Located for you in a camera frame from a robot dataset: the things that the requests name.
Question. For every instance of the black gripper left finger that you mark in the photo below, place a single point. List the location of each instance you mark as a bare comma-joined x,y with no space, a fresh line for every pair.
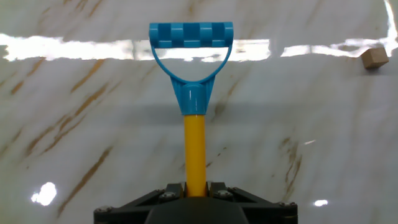
130,210

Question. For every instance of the small wooden cube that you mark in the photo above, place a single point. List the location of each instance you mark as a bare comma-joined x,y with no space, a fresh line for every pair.
374,58

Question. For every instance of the blue and yellow toy shovel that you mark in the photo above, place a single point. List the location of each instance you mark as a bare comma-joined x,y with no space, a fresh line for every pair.
195,149

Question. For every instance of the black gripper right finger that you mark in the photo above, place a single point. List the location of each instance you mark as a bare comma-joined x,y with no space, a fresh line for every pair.
270,210

